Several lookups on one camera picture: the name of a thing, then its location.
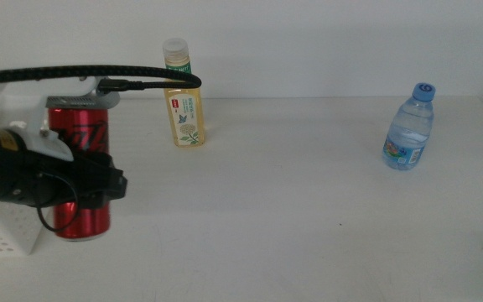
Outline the red cola can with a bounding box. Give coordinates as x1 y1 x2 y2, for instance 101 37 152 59
47 107 112 242

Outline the yellow tea bottle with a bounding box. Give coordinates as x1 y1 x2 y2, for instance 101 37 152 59
161 37 206 148

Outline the clear water bottle blue cap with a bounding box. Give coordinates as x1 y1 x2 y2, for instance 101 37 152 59
382 81 437 171

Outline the white perforated plastic basket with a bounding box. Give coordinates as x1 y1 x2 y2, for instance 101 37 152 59
0 83 46 257

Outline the thin black cable loop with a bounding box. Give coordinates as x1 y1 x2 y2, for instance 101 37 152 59
35 170 80 233

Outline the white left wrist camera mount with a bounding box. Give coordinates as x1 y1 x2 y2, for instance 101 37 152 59
0 76 122 163

